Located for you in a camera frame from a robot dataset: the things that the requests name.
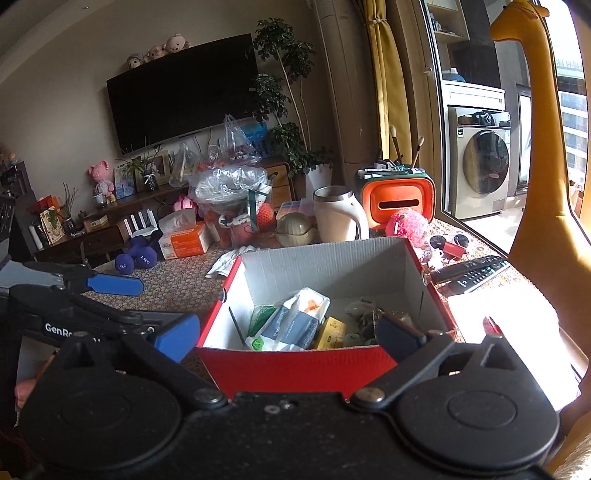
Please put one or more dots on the pink fluffy ball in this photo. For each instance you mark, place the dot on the pink fluffy ball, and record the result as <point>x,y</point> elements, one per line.
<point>406,226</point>

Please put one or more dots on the small plant in dotted vase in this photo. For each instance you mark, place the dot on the small plant in dotted vase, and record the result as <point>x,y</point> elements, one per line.
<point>150,181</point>

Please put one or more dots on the small yellow carton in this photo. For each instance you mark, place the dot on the small yellow carton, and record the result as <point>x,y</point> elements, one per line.
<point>94,223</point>

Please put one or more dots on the vase with dried twigs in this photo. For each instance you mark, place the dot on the vase with dried twigs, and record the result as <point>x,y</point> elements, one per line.
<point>69,225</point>

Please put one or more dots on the clear plastic storage box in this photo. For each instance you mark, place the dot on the clear plastic storage box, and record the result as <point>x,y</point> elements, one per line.
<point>295,206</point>

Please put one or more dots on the yellow curtain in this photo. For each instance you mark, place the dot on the yellow curtain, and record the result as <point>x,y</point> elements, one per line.
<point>390,92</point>

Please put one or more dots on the cream round lidded bowl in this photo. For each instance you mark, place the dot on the cream round lidded bowl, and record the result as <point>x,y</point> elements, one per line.
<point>295,228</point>

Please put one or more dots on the orange tissue box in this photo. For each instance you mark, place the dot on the orange tissue box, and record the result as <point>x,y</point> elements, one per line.
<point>187,242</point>

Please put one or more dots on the calligraphy brush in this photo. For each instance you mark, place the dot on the calligraphy brush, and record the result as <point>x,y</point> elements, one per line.
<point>418,150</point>
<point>395,138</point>

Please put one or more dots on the silver washing machine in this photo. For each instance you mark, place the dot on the silver washing machine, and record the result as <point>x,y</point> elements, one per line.
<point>480,161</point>

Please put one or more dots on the red cardboard box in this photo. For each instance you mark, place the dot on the red cardboard box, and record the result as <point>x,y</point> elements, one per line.
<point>300,369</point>

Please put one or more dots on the blue picture card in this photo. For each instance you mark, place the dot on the blue picture card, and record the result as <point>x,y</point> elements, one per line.
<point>123,184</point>

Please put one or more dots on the potted green tree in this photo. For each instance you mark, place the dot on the potted green tree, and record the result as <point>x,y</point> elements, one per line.
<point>281,41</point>

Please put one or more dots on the white standing air conditioner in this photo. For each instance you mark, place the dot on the white standing air conditioner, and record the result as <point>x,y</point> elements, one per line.
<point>346,92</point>

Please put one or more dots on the framed plant picture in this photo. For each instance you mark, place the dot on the framed plant picture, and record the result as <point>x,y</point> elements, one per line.
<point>51,226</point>

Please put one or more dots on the bag of oranges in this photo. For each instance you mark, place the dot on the bag of oranges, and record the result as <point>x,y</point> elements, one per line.
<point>210,165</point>

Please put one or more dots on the black phone stand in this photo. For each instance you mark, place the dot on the black phone stand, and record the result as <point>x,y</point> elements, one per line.
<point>84,258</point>

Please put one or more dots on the wall shelf cabinet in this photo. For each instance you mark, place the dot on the wall shelf cabinet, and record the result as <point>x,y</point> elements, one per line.
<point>445,21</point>

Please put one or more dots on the person's left hand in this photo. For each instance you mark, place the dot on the person's left hand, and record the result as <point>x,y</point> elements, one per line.
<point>27,390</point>

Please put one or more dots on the white router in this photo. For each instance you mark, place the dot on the white router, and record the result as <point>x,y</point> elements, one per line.
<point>141,226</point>

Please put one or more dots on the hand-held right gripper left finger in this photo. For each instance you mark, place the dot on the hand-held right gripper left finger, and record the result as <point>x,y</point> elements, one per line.
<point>178,337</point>

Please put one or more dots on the wooden photo frame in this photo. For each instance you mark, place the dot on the wooden photo frame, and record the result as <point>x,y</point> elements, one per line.
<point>162,166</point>

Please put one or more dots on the green sachet with tassel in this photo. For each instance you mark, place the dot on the green sachet with tassel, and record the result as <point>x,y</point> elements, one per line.
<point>261,318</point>

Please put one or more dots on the plastic wrapped gift basket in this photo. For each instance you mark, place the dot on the plastic wrapped gift basket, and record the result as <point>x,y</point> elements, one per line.
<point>231,184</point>

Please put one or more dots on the white plastic bag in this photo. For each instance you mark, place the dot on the white plastic bag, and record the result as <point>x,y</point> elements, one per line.
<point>235,143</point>

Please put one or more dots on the red box lid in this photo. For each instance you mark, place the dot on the red box lid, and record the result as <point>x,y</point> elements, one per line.
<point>491,326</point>

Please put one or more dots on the black sunglasses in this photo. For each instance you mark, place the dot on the black sunglasses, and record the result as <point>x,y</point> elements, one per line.
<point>443,241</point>

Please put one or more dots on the pink plush pig doll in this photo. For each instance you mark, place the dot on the pink plush pig doll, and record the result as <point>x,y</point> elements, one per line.
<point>156,52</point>

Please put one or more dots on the wooden television console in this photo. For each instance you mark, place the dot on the wooden television console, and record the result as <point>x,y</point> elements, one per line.
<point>106,210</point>

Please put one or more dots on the small yellow box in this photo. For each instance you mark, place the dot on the small yellow box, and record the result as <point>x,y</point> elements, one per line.
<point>330,332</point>

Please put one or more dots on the grey haired plush doll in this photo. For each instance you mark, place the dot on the grey haired plush doll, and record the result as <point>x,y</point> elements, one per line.
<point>135,60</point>

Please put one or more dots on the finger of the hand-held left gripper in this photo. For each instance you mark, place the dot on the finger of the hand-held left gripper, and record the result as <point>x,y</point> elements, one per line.
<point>115,285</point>
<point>154,318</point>

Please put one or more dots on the white laundry cabinet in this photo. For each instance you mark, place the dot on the white laundry cabinet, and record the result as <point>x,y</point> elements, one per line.
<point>473,96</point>

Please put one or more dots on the white cylinder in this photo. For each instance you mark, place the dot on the white cylinder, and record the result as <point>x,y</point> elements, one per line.
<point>34,236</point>

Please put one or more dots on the black wall television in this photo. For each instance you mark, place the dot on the black wall television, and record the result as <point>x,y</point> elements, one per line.
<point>184,92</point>

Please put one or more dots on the beige plush doll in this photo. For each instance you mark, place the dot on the beige plush doll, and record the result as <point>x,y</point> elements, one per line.
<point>178,42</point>

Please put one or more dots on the orange and green storage case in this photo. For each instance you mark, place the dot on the orange and green storage case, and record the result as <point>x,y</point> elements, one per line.
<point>397,198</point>

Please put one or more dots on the blue and white snack packet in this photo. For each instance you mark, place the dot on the blue and white snack packet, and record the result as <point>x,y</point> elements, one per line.
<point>295,323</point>

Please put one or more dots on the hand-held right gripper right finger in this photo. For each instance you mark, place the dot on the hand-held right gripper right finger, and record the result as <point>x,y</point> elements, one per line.
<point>398,333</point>

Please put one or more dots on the clear plastic bag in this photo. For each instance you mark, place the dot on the clear plastic bag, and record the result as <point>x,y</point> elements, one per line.
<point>181,166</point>

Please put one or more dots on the pink plush bear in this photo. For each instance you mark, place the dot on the pink plush bear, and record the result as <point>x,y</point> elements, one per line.
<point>101,173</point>

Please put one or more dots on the yellow giraffe toy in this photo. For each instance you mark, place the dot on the yellow giraffe toy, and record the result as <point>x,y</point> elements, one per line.
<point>545,184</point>

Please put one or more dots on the white crumpled cloth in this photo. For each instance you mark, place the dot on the white crumpled cloth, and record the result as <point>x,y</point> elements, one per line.
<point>226,263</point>

